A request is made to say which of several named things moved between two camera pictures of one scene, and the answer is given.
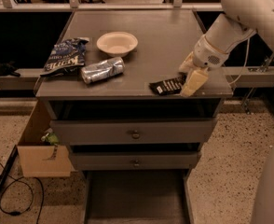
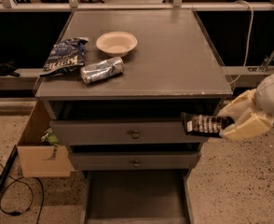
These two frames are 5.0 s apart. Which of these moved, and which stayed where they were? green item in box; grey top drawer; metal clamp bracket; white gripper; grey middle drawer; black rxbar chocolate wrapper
Moved: white gripper; black rxbar chocolate wrapper
Stayed: green item in box; grey middle drawer; grey top drawer; metal clamp bracket
